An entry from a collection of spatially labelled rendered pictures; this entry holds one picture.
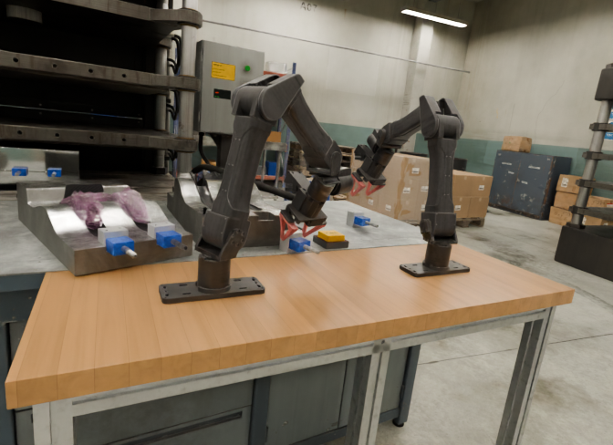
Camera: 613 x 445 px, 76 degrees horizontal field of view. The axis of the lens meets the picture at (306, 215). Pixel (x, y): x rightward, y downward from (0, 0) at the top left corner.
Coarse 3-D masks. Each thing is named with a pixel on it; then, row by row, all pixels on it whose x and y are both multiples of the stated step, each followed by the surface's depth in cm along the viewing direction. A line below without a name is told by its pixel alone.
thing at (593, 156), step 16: (608, 64) 383; (608, 80) 380; (608, 96) 380; (608, 112) 388; (592, 128) 396; (608, 128) 382; (592, 144) 398; (592, 160) 399; (592, 176) 401; (576, 208) 410; (592, 208) 418; (608, 208) 434; (576, 224) 411; (560, 240) 423; (576, 240) 407; (592, 240) 392; (608, 240) 378; (560, 256) 422; (576, 256) 407; (592, 256) 392; (608, 256) 378; (592, 272) 392; (608, 272) 378
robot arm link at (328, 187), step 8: (320, 176) 96; (328, 176) 97; (336, 176) 99; (312, 184) 96; (320, 184) 95; (328, 184) 95; (336, 184) 99; (312, 192) 96; (320, 192) 96; (328, 192) 96; (312, 200) 98; (320, 200) 97
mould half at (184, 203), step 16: (176, 192) 127; (192, 192) 122; (256, 192) 132; (176, 208) 128; (192, 208) 108; (208, 208) 110; (272, 208) 119; (192, 224) 108; (256, 224) 107; (272, 224) 109; (256, 240) 108; (272, 240) 110
